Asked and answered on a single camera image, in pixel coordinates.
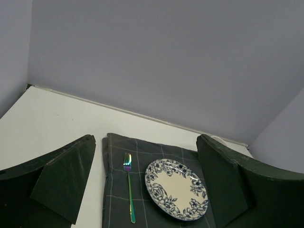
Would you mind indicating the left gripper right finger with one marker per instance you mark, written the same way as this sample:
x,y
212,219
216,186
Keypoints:
x,y
246,193

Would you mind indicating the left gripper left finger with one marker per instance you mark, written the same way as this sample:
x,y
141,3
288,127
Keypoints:
x,y
47,191

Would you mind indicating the blue floral plate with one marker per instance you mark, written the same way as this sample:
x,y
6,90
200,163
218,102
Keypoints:
x,y
176,189

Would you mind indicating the iridescent fork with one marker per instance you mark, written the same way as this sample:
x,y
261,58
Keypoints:
x,y
127,166

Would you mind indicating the dark plaid cloth napkin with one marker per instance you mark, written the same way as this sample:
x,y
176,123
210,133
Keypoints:
x,y
116,209

